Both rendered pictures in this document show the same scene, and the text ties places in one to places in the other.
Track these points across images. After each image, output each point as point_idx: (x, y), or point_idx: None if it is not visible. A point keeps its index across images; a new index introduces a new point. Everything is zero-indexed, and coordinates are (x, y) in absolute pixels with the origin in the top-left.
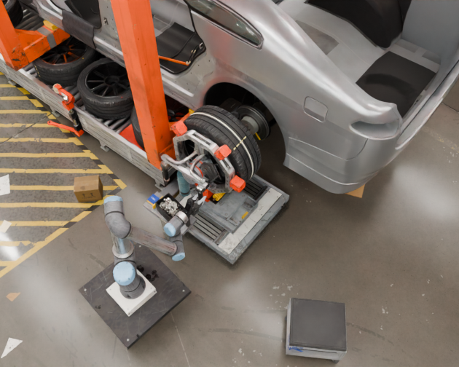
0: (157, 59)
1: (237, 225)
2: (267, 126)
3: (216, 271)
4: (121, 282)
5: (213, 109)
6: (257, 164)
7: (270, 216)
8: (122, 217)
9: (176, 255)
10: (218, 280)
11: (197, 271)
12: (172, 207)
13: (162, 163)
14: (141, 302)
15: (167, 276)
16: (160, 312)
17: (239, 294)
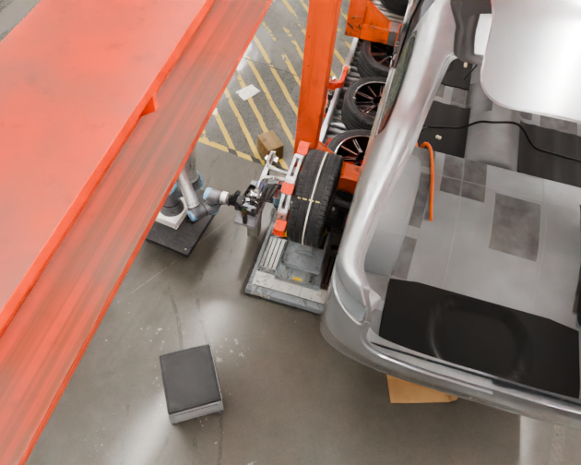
0: (324, 73)
1: (282, 277)
2: None
3: (232, 281)
4: None
5: (334, 161)
6: (313, 237)
7: (313, 307)
8: None
9: (188, 211)
10: (223, 286)
11: (227, 265)
12: None
13: (266, 156)
14: (160, 220)
15: (195, 231)
16: (158, 239)
17: (216, 309)
